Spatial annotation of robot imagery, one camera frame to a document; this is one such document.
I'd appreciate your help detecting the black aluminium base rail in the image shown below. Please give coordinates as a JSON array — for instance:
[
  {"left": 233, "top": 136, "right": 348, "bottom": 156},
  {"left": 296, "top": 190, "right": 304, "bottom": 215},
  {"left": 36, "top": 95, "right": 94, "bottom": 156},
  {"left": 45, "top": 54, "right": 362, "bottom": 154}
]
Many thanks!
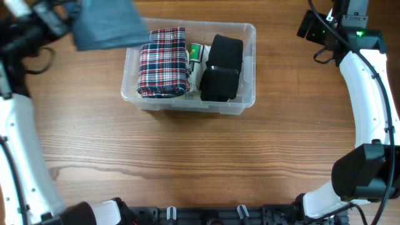
[{"left": 124, "top": 204, "right": 349, "bottom": 225}]

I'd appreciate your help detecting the clear plastic storage bin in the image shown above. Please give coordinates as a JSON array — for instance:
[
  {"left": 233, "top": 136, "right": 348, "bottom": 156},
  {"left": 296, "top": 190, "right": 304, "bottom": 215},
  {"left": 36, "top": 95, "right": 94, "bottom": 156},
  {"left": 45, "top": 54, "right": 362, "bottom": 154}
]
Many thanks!
[{"left": 121, "top": 17, "right": 256, "bottom": 115}]

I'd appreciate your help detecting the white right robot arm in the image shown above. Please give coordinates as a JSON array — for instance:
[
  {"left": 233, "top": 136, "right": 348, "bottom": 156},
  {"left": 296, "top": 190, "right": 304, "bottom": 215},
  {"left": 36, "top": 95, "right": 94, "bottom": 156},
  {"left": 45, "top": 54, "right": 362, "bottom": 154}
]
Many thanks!
[{"left": 297, "top": 1, "right": 399, "bottom": 224}]

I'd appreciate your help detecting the blue denim garment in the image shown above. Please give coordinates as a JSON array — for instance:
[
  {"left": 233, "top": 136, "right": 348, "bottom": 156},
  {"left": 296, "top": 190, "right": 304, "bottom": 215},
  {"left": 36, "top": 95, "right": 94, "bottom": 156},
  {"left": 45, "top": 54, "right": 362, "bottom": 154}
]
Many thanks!
[{"left": 71, "top": 0, "right": 151, "bottom": 51}]

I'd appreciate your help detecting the white printed t-shirt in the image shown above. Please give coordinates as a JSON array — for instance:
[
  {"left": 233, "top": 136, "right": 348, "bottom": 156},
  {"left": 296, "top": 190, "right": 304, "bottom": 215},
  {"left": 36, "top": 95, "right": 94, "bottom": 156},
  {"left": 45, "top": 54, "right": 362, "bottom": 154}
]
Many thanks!
[{"left": 186, "top": 43, "right": 211, "bottom": 100}]

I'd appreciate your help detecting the red plaid shirt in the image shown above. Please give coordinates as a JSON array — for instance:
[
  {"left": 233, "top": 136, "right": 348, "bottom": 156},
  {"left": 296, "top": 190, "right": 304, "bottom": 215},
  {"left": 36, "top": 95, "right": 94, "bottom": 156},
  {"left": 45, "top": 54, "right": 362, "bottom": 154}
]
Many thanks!
[{"left": 137, "top": 27, "right": 190, "bottom": 98}]

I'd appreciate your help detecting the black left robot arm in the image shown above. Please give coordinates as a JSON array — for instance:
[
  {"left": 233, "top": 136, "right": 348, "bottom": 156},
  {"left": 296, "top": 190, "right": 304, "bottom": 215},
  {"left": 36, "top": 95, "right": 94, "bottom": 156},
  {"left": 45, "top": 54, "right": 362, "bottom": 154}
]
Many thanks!
[{"left": 1, "top": 1, "right": 128, "bottom": 224}]

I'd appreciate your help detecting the black garment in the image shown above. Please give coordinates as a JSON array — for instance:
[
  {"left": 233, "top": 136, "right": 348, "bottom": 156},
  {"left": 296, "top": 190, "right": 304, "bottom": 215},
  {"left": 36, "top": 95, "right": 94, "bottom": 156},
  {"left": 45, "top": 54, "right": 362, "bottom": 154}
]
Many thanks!
[{"left": 200, "top": 34, "right": 243, "bottom": 102}]

